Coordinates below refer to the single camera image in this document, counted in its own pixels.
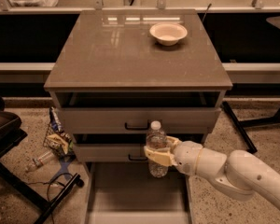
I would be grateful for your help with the black stand leg right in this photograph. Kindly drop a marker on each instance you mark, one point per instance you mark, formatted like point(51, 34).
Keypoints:
point(241, 125)

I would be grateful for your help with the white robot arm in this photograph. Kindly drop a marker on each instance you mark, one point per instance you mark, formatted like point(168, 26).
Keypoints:
point(238, 175)

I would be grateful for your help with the open bottom grey drawer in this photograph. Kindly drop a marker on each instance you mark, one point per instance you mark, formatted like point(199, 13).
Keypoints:
point(126, 193)

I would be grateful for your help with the wire basket with snack bags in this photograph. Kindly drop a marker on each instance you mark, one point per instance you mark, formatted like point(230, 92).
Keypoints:
point(56, 138)

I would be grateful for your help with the top grey drawer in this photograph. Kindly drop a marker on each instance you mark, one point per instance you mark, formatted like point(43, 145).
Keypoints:
point(137, 120)

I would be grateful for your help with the clear plastic water bottle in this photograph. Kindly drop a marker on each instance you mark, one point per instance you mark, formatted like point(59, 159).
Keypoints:
point(156, 139)

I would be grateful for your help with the white paper bowl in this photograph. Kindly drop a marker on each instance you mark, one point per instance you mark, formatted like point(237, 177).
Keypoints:
point(168, 34)

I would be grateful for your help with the black stand with tray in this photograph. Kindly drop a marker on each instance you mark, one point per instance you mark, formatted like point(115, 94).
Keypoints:
point(16, 209)

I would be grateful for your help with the middle grey drawer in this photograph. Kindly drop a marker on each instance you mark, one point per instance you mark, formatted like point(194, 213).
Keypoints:
point(109, 152)

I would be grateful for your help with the grey drawer cabinet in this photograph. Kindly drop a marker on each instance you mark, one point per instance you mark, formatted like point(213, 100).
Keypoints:
point(110, 60)

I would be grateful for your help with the empty bottle on floor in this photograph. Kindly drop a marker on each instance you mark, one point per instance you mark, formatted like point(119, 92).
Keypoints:
point(36, 163)

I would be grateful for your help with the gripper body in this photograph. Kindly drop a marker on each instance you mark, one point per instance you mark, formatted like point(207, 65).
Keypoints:
point(187, 157)

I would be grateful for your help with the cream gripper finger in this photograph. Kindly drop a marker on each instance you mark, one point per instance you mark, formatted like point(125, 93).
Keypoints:
point(172, 142)
point(161, 156)

